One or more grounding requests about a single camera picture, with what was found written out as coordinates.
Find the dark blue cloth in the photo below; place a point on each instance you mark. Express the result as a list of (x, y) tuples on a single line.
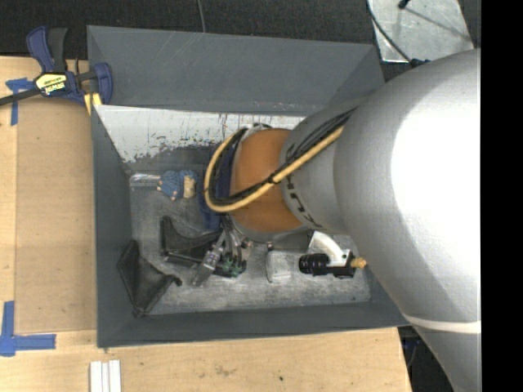
[(210, 215)]

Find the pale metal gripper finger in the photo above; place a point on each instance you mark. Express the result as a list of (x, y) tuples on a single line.
[(206, 266)]

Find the pale grey block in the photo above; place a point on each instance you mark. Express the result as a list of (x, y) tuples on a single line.
[(278, 265)]

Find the grey metal bin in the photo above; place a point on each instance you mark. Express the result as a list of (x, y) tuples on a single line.
[(229, 76)]

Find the black wedge-shaped holder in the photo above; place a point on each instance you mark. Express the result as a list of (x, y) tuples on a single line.
[(180, 241)]

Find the black cylinder on white bracket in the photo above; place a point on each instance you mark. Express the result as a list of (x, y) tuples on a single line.
[(323, 259)]

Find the pale wood flat board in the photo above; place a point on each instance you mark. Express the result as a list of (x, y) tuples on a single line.
[(53, 219)]

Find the black cloth pouch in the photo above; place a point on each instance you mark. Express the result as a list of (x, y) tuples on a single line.
[(141, 278)]

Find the blue toy animal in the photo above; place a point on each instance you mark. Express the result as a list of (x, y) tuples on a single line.
[(175, 183)]

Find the clear plastic tube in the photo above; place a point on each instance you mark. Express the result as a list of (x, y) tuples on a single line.
[(144, 179)]

